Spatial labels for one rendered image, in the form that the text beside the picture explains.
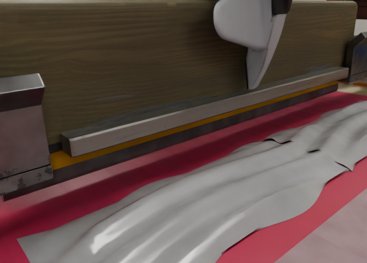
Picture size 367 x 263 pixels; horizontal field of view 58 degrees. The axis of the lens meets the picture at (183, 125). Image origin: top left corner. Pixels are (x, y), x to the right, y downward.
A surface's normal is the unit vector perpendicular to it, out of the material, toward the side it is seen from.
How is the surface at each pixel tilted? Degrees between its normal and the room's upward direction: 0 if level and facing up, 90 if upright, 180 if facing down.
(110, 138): 90
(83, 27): 90
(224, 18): 82
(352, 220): 0
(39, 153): 90
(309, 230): 0
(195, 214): 32
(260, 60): 90
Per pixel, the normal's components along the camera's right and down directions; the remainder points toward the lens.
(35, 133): 0.65, 0.24
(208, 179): 0.30, -0.66
